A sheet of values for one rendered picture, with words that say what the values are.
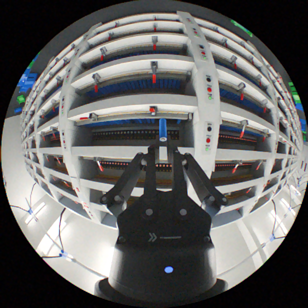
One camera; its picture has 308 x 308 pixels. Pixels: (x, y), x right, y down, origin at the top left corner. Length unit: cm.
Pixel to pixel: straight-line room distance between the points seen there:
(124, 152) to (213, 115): 37
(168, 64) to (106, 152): 44
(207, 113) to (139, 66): 33
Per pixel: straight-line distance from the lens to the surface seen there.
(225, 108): 42
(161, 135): 21
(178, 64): 43
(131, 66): 45
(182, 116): 37
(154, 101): 33
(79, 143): 62
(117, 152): 37
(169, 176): 60
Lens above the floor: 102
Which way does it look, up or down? 17 degrees up
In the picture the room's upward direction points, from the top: 180 degrees counter-clockwise
